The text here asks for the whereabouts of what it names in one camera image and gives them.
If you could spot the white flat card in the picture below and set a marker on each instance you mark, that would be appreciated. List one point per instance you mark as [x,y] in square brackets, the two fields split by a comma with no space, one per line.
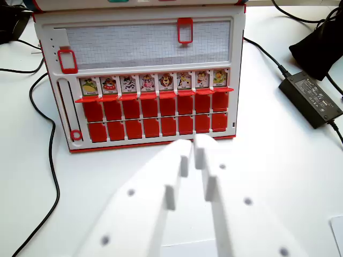
[338,235]

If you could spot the black power adapter brick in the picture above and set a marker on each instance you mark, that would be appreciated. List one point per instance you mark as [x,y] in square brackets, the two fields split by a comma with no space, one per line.
[312,99]

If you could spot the red and white game board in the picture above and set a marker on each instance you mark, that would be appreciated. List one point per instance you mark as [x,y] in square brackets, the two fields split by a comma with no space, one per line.
[150,48]

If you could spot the black fabric pouch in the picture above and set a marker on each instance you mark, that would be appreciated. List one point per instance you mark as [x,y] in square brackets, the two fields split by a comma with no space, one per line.
[321,48]

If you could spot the black bulky object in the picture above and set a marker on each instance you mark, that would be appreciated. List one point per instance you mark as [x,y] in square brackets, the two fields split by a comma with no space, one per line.
[13,21]

